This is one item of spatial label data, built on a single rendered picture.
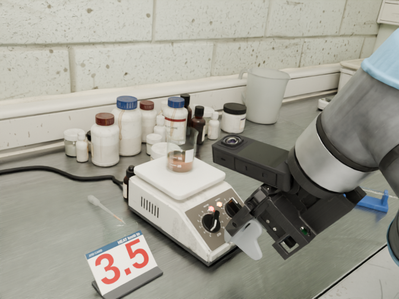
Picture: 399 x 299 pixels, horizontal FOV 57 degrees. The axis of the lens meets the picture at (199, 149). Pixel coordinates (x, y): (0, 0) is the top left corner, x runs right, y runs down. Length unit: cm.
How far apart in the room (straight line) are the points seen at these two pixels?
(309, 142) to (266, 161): 8
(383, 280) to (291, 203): 27
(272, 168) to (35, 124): 62
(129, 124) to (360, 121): 61
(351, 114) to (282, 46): 109
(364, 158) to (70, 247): 45
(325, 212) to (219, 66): 85
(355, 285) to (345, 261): 5
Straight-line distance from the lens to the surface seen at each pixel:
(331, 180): 37
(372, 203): 84
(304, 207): 43
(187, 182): 61
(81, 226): 66
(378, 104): 31
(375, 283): 65
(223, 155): 45
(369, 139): 32
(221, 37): 118
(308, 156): 36
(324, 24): 158
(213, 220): 57
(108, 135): 80
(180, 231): 59
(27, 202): 74
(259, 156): 43
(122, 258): 56
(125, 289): 54
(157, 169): 64
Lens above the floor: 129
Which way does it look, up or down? 25 degrees down
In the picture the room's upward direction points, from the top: 6 degrees clockwise
